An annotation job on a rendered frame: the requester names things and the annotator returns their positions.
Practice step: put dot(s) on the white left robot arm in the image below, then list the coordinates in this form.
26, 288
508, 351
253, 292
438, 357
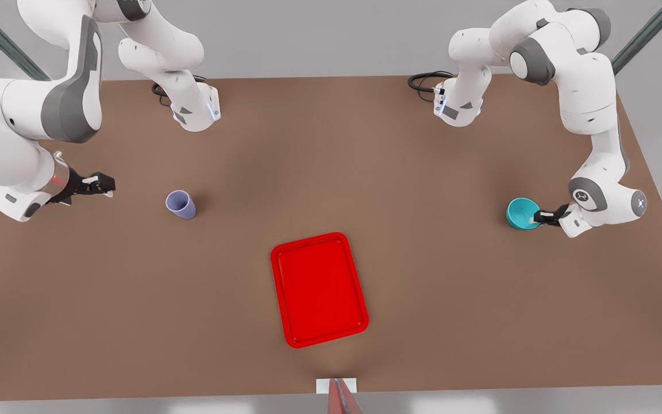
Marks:
587, 86

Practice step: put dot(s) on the lavender cup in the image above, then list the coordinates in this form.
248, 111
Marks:
181, 205

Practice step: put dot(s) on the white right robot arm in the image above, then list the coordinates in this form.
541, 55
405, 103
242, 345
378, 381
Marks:
66, 98

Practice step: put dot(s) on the teal bowl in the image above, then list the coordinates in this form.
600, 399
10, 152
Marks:
519, 214

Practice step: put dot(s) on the red tray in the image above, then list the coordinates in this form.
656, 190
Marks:
319, 290

